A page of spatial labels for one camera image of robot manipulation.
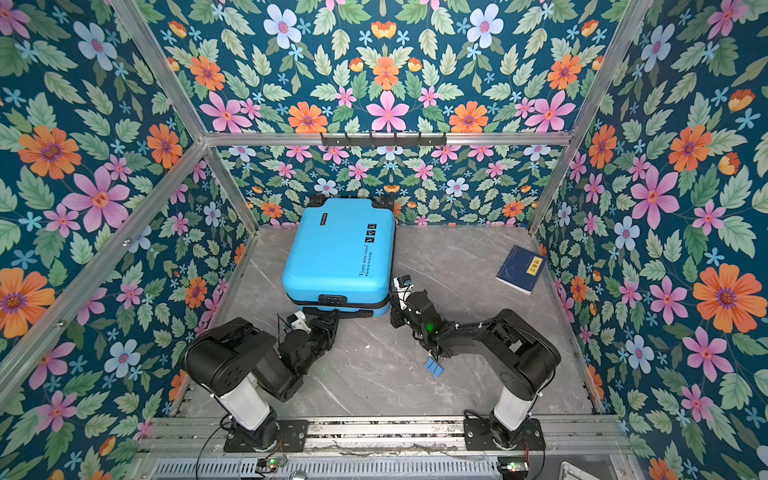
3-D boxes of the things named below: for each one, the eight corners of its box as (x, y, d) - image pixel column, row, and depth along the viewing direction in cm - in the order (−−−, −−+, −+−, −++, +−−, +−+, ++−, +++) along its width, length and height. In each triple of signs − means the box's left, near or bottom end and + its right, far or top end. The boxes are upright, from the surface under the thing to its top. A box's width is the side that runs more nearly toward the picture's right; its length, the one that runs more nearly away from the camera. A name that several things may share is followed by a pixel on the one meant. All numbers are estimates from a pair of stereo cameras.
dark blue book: (495, 279, 107) (496, 275, 105) (513, 246, 117) (514, 243, 115) (530, 295, 102) (532, 292, 101) (545, 260, 112) (547, 256, 111)
